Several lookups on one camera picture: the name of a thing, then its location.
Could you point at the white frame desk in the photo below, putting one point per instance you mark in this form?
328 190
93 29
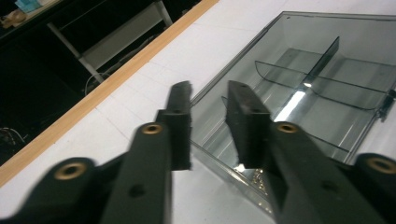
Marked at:
124 34

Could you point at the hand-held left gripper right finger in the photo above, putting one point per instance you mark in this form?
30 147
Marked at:
249 133

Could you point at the beige crumpled object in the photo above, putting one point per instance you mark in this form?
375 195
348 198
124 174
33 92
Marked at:
12 18

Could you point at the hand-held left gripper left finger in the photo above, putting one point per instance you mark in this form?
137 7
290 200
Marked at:
180 137

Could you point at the light blue packet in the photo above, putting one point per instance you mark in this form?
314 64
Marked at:
28 5

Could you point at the transparent grey compartment box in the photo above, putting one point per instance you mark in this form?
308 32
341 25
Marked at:
327 102

